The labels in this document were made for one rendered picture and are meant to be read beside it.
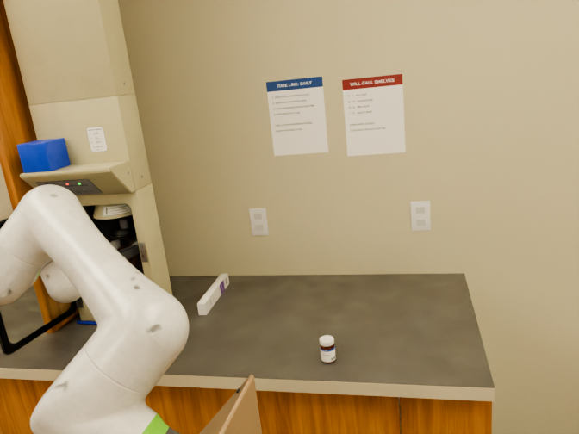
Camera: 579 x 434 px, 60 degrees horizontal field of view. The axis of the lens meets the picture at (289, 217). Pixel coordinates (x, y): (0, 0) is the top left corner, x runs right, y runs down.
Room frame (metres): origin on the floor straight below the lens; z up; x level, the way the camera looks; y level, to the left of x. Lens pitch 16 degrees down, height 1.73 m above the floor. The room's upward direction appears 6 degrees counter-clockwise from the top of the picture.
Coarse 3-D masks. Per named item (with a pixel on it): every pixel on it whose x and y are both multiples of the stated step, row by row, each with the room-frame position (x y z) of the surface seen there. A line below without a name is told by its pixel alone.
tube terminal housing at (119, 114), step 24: (120, 96) 1.61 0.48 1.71; (48, 120) 1.66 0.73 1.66; (72, 120) 1.63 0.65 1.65; (96, 120) 1.61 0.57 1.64; (120, 120) 1.59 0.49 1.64; (72, 144) 1.64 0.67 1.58; (120, 144) 1.60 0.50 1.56; (144, 144) 1.70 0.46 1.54; (144, 168) 1.67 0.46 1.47; (144, 192) 1.64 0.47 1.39; (144, 216) 1.61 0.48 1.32; (144, 240) 1.59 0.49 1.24; (144, 264) 1.60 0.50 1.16; (168, 288) 1.68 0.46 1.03
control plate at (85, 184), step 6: (66, 180) 1.54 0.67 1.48; (72, 180) 1.54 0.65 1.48; (78, 180) 1.54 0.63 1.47; (84, 180) 1.53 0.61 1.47; (66, 186) 1.57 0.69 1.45; (72, 186) 1.57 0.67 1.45; (78, 186) 1.56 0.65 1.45; (84, 186) 1.56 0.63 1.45; (90, 186) 1.56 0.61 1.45; (78, 192) 1.59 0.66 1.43; (84, 192) 1.59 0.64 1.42; (90, 192) 1.59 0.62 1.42; (96, 192) 1.58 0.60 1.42; (102, 192) 1.58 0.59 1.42
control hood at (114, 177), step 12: (60, 168) 1.59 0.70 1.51; (72, 168) 1.56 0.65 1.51; (84, 168) 1.53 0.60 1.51; (96, 168) 1.50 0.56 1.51; (108, 168) 1.49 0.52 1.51; (120, 168) 1.53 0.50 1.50; (24, 180) 1.57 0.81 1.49; (36, 180) 1.56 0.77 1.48; (48, 180) 1.56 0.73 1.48; (60, 180) 1.55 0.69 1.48; (96, 180) 1.53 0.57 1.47; (108, 180) 1.52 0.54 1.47; (120, 180) 1.52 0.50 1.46; (132, 180) 1.58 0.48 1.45; (108, 192) 1.58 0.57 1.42; (120, 192) 1.57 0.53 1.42; (132, 192) 1.58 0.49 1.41
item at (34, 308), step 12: (36, 288) 1.52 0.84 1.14; (24, 300) 1.47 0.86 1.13; (36, 300) 1.51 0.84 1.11; (48, 300) 1.55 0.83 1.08; (12, 312) 1.42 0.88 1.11; (24, 312) 1.46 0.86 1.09; (36, 312) 1.50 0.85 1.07; (48, 312) 1.54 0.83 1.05; (60, 312) 1.58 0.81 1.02; (12, 324) 1.41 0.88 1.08; (24, 324) 1.45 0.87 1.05; (36, 324) 1.49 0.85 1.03; (12, 336) 1.40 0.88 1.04; (24, 336) 1.44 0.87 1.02
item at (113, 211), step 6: (114, 204) 1.65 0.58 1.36; (120, 204) 1.66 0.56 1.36; (126, 204) 1.67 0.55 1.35; (96, 210) 1.67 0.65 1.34; (102, 210) 1.65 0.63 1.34; (108, 210) 1.65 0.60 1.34; (114, 210) 1.65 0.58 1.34; (120, 210) 1.65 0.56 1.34; (126, 210) 1.66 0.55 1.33; (96, 216) 1.66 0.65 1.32; (102, 216) 1.65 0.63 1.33; (108, 216) 1.64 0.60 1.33; (114, 216) 1.64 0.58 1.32; (120, 216) 1.64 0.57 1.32
